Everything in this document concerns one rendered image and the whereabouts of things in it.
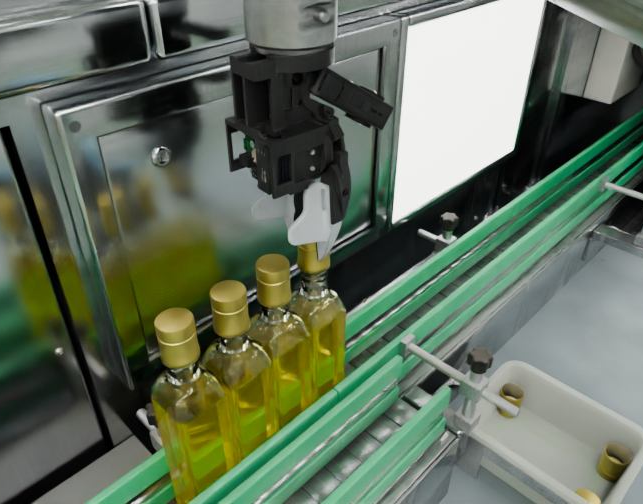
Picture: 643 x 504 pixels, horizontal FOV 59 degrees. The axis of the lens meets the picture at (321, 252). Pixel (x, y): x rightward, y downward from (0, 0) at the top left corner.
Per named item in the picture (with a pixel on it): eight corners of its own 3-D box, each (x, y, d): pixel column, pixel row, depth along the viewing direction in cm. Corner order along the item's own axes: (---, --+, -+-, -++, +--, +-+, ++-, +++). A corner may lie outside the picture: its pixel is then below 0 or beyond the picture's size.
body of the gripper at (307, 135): (228, 176, 54) (215, 45, 47) (299, 151, 59) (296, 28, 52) (277, 208, 49) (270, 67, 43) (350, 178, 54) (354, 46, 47)
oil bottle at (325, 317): (315, 392, 80) (314, 269, 68) (345, 416, 77) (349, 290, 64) (285, 415, 77) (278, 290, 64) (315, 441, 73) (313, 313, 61)
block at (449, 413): (412, 413, 85) (417, 380, 81) (468, 451, 80) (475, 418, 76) (398, 427, 83) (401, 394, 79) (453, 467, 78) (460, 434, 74)
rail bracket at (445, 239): (421, 263, 106) (429, 200, 98) (453, 279, 102) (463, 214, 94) (408, 272, 103) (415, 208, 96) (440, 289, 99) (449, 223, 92)
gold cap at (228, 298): (234, 308, 58) (230, 274, 56) (257, 325, 56) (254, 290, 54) (206, 325, 56) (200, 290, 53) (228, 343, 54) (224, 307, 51)
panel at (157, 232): (504, 150, 121) (538, -26, 102) (517, 154, 120) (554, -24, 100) (118, 379, 69) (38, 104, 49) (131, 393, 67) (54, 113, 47)
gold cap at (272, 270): (277, 282, 62) (275, 248, 59) (298, 297, 59) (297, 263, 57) (250, 296, 60) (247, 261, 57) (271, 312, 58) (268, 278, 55)
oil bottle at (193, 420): (214, 472, 70) (192, 343, 57) (243, 503, 66) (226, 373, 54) (175, 503, 66) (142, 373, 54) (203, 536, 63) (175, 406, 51)
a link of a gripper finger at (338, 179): (309, 217, 57) (299, 131, 53) (322, 211, 58) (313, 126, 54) (340, 230, 54) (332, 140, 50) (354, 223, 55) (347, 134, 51)
